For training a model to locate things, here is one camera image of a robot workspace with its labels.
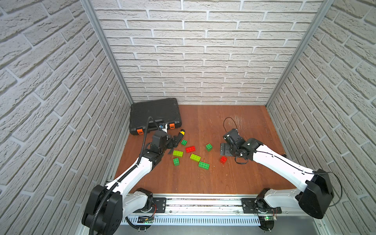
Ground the red 2x4 lego brick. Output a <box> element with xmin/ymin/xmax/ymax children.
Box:
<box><xmin>186</xmin><ymin>146</ymin><xmax>196</xmax><ymax>153</ymax></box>

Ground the black plastic tool case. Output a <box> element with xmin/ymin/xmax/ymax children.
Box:
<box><xmin>129</xmin><ymin>98</ymin><xmax>182</xmax><ymax>136</ymax></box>

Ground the lime 2x4 lego brick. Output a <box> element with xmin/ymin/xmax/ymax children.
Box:
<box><xmin>172</xmin><ymin>150</ymin><xmax>184</xmax><ymax>157</ymax></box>

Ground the green 2x4 lego brick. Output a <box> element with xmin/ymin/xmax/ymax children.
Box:
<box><xmin>198</xmin><ymin>161</ymin><xmax>210</xmax><ymax>170</ymax></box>

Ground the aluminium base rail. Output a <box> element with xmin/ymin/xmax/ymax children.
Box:
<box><xmin>122</xmin><ymin>194</ymin><xmax>311</xmax><ymax>226</ymax></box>

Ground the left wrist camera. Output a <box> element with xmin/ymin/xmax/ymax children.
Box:
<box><xmin>159</xmin><ymin>123</ymin><xmax>168</xmax><ymax>132</ymax></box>

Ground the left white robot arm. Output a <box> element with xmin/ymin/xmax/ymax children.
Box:
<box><xmin>81</xmin><ymin>129</ymin><xmax>185</xmax><ymax>235</ymax></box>

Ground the small dark green lego brick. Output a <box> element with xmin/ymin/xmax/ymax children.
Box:
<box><xmin>206</xmin><ymin>144</ymin><xmax>212</xmax><ymax>152</ymax></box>

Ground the small red lego brick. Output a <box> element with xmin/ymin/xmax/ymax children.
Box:
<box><xmin>220</xmin><ymin>156</ymin><xmax>227</xmax><ymax>164</ymax></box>

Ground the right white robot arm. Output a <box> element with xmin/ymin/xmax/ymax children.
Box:
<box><xmin>223</xmin><ymin>129</ymin><xmax>334</xmax><ymax>219</ymax></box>

